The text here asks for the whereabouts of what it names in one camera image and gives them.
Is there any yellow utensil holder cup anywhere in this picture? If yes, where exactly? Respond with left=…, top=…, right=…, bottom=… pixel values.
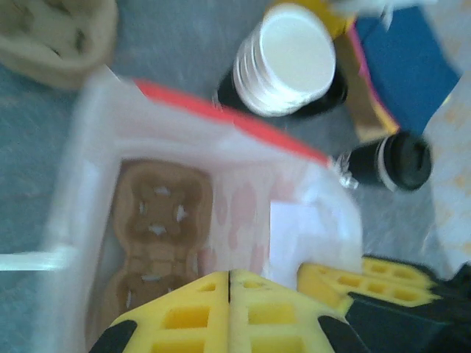
left=308, top=0, right=358, bottom=40

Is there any stack of pulp cup carriers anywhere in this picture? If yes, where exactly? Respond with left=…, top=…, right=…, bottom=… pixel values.
left=0, top=0, right=118, bottom=90

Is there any colourful paper napkin stack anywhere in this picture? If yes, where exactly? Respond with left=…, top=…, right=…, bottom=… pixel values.
left=335, top=18, right=402, bottom=143

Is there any stack of paper cups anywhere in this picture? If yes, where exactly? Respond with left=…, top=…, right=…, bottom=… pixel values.
left=216, top=5, right=349, bottom=118

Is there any dark blue paper napkin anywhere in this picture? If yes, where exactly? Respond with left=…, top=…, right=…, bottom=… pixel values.
left=353, top=7, right=464, bottom=138

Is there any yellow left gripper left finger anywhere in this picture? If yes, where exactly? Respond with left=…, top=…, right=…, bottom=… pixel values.
left=88, top=270, right=231, bottom=353

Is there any red printed paper bag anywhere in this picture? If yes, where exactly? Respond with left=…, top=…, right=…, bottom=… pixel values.
left=0, top=69, right=364, bottom=353

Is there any coffee cup with black lid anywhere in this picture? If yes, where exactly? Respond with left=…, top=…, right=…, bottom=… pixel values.
left=347, top=131, right=434, bottom=193

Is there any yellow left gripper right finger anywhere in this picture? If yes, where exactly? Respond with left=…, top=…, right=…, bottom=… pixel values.
left=230, top=269, right=369, bottom=353

